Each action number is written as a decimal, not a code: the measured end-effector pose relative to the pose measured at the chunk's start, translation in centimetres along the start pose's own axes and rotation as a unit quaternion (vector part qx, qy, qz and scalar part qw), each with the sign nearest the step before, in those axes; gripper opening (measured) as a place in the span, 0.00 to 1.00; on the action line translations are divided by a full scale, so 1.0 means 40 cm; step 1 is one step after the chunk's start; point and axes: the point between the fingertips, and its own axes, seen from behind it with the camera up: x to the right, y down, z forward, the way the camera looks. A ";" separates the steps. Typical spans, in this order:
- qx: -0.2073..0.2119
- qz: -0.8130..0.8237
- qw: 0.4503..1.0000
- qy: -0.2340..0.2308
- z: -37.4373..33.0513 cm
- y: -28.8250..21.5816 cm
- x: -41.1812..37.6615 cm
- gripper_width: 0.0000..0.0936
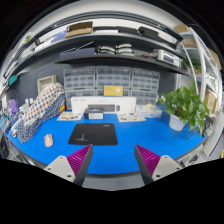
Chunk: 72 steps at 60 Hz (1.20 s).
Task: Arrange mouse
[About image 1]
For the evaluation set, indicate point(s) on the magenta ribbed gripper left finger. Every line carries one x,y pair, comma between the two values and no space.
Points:
73,167

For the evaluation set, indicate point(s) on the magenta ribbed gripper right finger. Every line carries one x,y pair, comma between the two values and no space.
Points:
152,166

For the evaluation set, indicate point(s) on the black mouse pad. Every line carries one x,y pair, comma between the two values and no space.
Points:
96,134

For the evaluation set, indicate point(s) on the blue table mat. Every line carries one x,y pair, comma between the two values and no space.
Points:
153,134

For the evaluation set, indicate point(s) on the white plant pot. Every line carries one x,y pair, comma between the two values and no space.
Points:
175,123

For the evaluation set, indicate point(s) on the illustrated card left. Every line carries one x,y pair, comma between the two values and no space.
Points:
69,116

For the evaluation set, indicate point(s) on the illustrated card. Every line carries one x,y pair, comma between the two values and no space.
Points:
69,116
130,118

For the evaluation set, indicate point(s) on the small black white box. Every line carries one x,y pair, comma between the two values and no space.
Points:
95,113

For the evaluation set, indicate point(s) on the white box with cream object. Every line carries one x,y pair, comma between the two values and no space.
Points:
148,111

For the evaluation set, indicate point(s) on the illustrated card right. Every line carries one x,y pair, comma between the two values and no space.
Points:
130,118

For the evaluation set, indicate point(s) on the green potted plant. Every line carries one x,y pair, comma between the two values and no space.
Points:
187,106

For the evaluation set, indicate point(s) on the patterned fabric bag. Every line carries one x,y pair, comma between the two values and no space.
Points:
46,106

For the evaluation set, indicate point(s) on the white keyboard box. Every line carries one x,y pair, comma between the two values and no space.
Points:
110,105

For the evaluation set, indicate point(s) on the grey drawer cabinet right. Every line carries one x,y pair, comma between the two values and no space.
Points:
144,86

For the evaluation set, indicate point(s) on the grey drawer cabinet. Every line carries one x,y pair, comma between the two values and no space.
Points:
144,86
112,75
79,82

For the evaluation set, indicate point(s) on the yellow label card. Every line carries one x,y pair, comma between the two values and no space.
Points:
110,90

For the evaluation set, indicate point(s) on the grey drawer cabinet left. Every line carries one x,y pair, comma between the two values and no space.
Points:
79,82

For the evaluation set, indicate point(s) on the white framed panel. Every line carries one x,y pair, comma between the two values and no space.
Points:
44,82

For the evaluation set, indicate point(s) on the grey drawer cabinet middle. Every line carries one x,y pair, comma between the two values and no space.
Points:
112,75

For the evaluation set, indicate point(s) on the white device on shelf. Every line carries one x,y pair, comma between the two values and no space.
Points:
167,57

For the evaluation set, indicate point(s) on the brown cardboard box on shelf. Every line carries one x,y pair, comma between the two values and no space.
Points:
79,29

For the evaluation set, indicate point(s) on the black wall shelf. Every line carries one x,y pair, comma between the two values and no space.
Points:
119,60

